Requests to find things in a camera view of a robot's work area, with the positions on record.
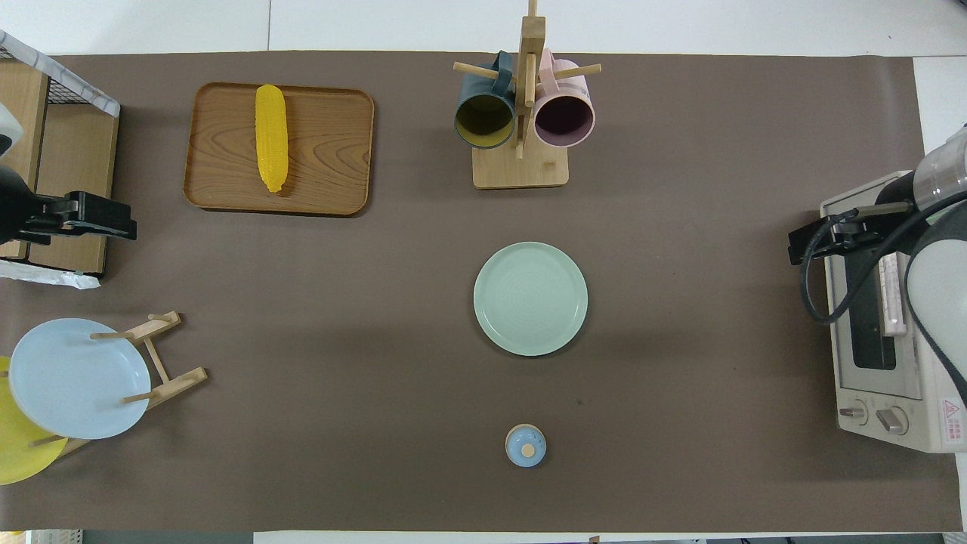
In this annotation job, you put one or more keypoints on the white rounded object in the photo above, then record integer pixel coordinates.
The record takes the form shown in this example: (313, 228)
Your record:
(7, 128)

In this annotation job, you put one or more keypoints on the glass oven door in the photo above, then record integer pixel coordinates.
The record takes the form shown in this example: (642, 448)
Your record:
(869, 332)

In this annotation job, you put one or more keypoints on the pink mug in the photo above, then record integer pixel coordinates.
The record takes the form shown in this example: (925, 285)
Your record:
(565, 113)

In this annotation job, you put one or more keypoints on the small blue call bell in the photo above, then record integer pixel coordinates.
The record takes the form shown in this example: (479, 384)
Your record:
(525, 447)

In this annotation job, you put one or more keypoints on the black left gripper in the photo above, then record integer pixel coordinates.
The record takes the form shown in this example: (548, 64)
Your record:
(91, 215)

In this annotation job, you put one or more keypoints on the light blue plate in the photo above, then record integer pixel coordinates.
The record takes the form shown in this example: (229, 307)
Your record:
(75, 378)

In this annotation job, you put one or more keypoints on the wooden step shelf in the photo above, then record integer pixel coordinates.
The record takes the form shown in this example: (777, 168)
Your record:
(75, 159)

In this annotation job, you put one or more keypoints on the brown table mat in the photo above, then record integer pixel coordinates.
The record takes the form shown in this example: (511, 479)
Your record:
(340, 340)

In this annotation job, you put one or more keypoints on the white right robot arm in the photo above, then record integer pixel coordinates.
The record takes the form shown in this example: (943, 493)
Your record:
(940, 272)

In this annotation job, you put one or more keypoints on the pale green plate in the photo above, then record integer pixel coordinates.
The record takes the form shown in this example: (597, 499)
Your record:
(530, 298)

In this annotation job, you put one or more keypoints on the white toaster oven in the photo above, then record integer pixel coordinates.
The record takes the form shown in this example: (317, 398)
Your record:
(933, 423)

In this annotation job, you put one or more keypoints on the yellow corn cob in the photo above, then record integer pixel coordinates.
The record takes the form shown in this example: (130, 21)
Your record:
(272, 140)

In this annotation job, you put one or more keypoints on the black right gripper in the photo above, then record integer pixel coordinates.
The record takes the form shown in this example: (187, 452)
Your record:
(823, 236)

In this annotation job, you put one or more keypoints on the dark blue mug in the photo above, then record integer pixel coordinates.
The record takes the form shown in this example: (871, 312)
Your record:
(483, 113)

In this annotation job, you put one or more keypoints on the wooden mug tree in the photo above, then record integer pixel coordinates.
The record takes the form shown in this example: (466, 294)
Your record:
(521, 170)

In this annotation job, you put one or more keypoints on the wooden plate rack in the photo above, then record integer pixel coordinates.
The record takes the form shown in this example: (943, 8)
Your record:
(177, 381)

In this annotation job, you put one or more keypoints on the yellow plate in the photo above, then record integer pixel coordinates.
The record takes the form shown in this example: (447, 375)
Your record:
(19, 453)

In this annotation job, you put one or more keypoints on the brown wooden tray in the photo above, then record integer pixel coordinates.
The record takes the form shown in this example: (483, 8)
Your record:
(332, 151)

